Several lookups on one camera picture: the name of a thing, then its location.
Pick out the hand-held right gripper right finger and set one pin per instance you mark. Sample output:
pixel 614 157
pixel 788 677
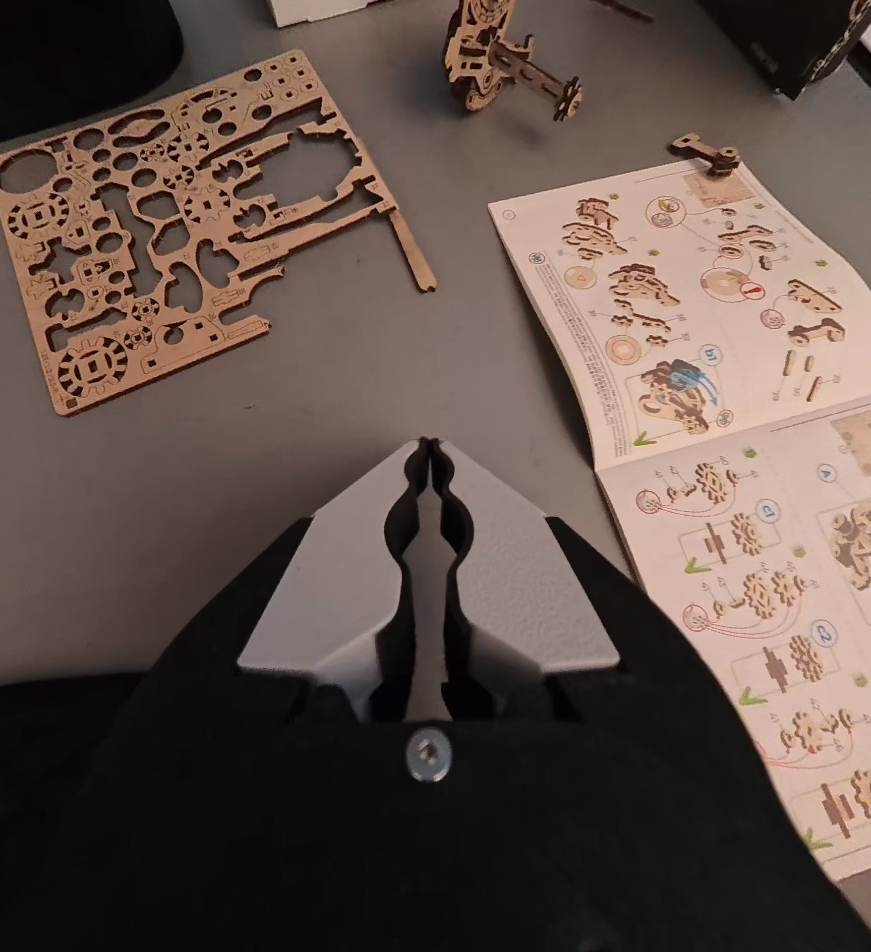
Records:
pixel 532 595

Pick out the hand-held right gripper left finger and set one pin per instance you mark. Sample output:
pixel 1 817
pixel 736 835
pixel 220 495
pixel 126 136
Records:
pixel 324 595

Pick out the laser-cut wooden parts sheet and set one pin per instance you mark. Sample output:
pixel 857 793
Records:
pixel 411 249

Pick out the small wooden model part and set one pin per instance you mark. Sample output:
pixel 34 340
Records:
pixel 718 158

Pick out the partly built wooden model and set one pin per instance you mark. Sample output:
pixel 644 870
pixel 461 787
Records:
pixel 472 67

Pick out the black model kit box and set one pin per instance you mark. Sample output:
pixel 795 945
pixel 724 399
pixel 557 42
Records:
pixel 799 44

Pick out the open instruction booklet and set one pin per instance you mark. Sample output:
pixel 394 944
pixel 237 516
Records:
pixel 703 349

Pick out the plain white box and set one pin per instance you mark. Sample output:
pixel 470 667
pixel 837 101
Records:
pixel 309 11

